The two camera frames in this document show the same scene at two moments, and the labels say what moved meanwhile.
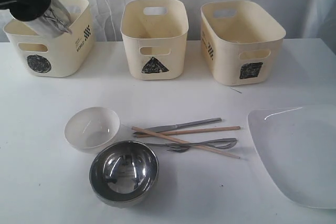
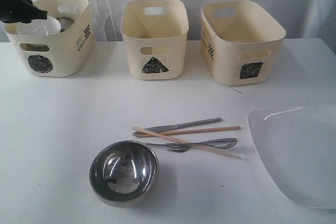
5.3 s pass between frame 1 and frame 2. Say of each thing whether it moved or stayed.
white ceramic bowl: moved
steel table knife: stayed
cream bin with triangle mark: stayed
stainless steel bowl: stayed
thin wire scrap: stayed
